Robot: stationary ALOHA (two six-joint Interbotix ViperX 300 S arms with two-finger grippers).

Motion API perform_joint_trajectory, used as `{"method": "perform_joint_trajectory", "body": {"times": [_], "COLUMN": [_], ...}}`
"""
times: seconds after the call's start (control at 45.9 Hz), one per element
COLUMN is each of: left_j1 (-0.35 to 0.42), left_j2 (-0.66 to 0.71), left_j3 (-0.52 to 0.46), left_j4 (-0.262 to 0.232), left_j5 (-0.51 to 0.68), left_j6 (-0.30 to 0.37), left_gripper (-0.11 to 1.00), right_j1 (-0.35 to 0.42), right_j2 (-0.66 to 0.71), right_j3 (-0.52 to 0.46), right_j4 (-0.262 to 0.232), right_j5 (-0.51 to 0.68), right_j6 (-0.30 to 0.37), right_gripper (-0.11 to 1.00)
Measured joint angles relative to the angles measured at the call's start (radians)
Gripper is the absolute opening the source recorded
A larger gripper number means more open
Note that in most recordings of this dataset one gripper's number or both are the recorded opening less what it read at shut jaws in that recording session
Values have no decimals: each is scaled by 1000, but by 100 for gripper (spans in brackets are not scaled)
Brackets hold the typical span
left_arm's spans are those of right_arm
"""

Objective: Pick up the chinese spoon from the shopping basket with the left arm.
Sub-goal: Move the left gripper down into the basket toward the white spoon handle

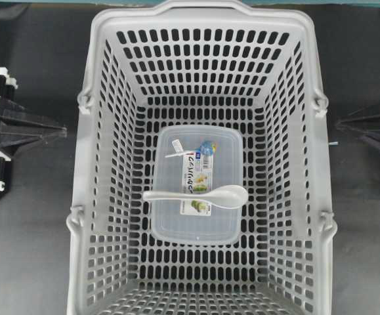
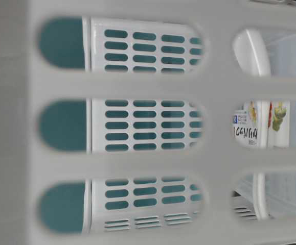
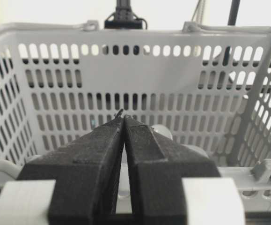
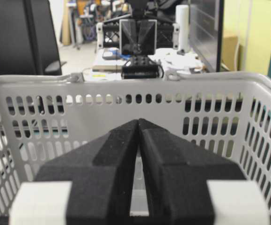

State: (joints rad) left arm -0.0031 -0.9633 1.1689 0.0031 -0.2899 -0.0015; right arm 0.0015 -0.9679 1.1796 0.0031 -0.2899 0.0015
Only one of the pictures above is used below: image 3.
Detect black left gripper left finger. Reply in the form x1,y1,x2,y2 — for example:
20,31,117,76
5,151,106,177
0,109,125,225

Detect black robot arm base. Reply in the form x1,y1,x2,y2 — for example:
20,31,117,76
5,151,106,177
104,0,148,30

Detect black vertical pole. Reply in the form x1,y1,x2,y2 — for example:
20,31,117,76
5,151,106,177
227,0,241,26

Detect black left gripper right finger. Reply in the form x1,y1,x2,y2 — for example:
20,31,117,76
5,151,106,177
124,114,246,225

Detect grey plastic shopping basket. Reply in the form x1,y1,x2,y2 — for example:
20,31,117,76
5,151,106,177
0,20,271,215

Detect white chinese spoon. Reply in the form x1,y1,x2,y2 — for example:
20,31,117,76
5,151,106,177
117,124,208,200

